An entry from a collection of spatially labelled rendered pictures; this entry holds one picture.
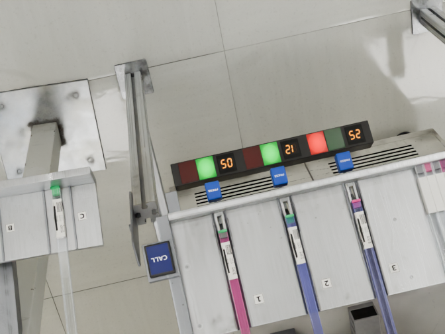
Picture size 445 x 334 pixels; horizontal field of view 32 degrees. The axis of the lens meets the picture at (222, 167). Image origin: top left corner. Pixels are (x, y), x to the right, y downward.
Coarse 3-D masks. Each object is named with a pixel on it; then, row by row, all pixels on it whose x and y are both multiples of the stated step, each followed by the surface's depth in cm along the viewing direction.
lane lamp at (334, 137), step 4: (336, 128) 130; (324, 132) 130; (328, 132) 130; (332, 132) 130; (336, 132) 130; (340, 132) 130; (324, 136) 130; (328, 136) 130; (332, 136) 130; (336, 136) 130; (340, 136) 130; (328, 140) 129; (332, 140) 129; (336, 140) 129; (340, 140) 129; (328, 144) 129; (332, 144) 129; (336, 144) 129; (340, 144) 129; (344, 144) 129; (328, 148) 129; (332, 148) 129; (336, 148) 129
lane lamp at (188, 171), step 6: (186, 162) 129; (192, 162) 129; (180, 168) 129; (186, 168) 129; (192, 168) 129; (180, 174) 128; (186, 174) 128; (192, 174) 128; (186, 180) 128; (192, 180) 128
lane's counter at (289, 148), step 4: (288, 140) 130; (292, 140) 130; (296, 140) 130; (284, 144) 129; (288, 144) 129; (292, 144) 129; (296, 144) 129; (284, 148) 129; (288, 148) 129; (292, 148) 129; (296, 148) 129; (284, 152) 129; (288, 152) 129; (292, 152) 129; (296, 152) 129; (300, 152) 129; (284, 156) 129; (288, 156) 129; (292, 156) 129; (296, 156) 129
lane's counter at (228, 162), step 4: (232, 152) 129; (216, 156) 129; (220, 156) 129; (224, 156) 129; (228, 156) 129; (232, 156) 129; (220, 160) 129; (224, 160) 129; (228, 160) 129; (232, 160) 129; (220, 164) 129; (224, 164) 129; (228, 164) 129; (232, 164) 129; (220, 168) 129; (224, 168) 129; (228, 168) 129; (232, 168) 129; (236, 168) 129; (220, 172) 128; (224, 172) 128
